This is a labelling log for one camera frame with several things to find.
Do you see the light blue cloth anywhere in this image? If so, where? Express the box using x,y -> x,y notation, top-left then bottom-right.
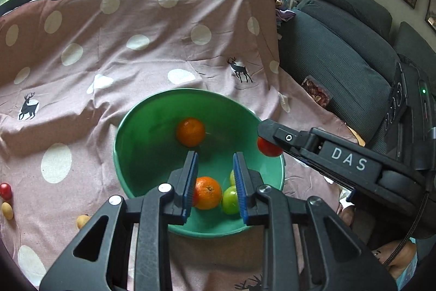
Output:
398,242 -> 419,285

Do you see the person's right hand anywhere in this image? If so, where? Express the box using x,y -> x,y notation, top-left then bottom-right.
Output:
371,240 -> 418,282

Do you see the black cable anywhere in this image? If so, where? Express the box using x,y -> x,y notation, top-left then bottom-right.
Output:
381,182 -> 434,266

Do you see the pink dotted deer blanket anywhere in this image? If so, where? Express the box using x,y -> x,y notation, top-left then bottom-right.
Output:
0,0 -> 367,291

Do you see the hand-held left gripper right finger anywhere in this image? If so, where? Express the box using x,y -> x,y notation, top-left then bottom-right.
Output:
232,152 -> 397,291

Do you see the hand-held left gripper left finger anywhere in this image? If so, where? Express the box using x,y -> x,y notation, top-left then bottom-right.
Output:
39,151 -> 199,291

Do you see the green bowl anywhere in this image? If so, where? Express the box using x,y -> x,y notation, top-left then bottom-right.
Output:
113,88 -> 286,239

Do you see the clear snack bag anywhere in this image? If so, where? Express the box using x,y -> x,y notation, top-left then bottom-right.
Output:
301,76 -> 331,106

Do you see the grey sofa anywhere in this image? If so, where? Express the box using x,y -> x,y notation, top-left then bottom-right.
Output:
277,0 -> 436,244

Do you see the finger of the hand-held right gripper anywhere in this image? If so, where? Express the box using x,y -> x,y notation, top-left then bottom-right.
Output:
299,157 -> 357,203
257,119 -> 323,159

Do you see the purple cloth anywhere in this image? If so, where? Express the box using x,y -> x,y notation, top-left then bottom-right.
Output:
274,0 -> 297,23

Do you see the small framed wall picture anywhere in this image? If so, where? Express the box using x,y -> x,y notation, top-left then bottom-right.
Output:
424,0 -> 436,26

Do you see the orange mandarin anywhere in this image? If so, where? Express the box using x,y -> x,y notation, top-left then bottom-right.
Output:
176,118 -> 206,147
194,176 -> 223,210

